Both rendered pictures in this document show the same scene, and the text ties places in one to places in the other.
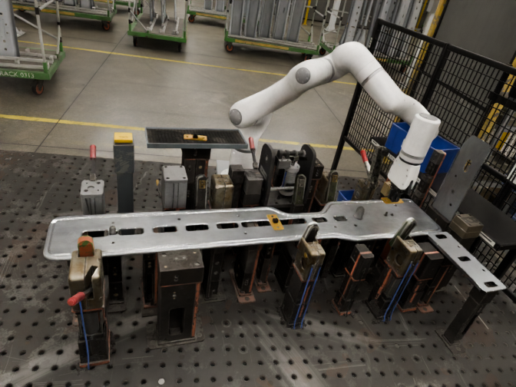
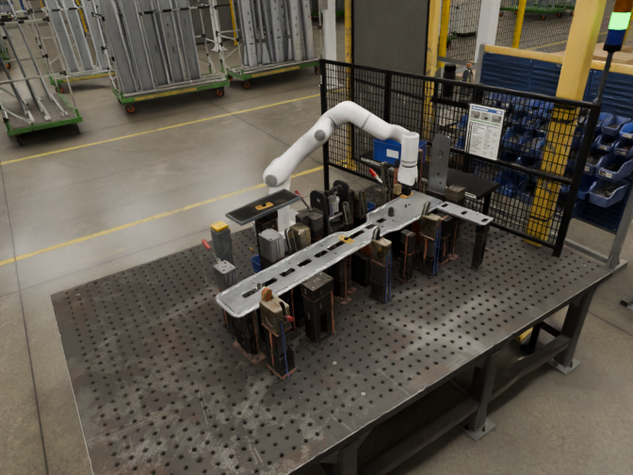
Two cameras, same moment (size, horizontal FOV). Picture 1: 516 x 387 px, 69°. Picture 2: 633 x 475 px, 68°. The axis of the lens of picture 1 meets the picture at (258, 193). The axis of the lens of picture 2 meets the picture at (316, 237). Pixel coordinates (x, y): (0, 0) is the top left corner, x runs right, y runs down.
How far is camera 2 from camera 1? 108 cm
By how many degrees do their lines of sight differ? 15
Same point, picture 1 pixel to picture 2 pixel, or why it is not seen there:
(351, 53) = (348, 110)
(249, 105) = (280, 168)
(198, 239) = (313, 269)
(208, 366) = (354, 343)
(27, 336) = (233, 383)
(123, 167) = (225, 247)
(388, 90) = (381, 126)
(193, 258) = (323, 277)
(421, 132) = (411, 145)
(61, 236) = (233, 303)
